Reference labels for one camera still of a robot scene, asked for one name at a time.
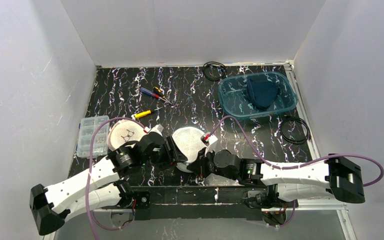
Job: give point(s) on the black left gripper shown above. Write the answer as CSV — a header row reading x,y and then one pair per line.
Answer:
x,y
172,150

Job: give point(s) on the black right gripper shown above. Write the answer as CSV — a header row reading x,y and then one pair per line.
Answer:
x,y
198,164

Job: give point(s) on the white mesh bag blue trim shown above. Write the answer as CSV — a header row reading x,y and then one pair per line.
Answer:
x,y
188,140

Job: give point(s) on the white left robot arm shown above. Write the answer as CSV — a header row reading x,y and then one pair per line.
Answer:
x,y
102,184

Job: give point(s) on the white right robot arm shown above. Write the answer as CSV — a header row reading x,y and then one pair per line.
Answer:
x,y
336,176

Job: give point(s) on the white mesh bag tan trim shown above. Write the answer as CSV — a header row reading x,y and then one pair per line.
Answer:
x,y
124,131

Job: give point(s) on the dark blue bra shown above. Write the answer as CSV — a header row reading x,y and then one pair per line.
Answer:
x,y
262,93

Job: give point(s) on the teal plastic bin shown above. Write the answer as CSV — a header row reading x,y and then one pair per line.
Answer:
x,y
234,99

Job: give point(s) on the clear plastic screw box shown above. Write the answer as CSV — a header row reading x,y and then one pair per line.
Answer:
x,y
87,128

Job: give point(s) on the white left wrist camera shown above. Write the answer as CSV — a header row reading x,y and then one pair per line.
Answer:
x,y
155,129

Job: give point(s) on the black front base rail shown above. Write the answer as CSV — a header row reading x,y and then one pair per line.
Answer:
x,y
207,202

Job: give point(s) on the yellow handled screwdriver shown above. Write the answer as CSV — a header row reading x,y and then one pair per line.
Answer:
x,y
145,113

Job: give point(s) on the black orange handled screwdriver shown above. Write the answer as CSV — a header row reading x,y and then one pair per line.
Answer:
x,y
156,90

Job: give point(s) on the blue handled screwdriver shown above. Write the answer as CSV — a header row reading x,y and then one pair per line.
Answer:
x,y
151,93

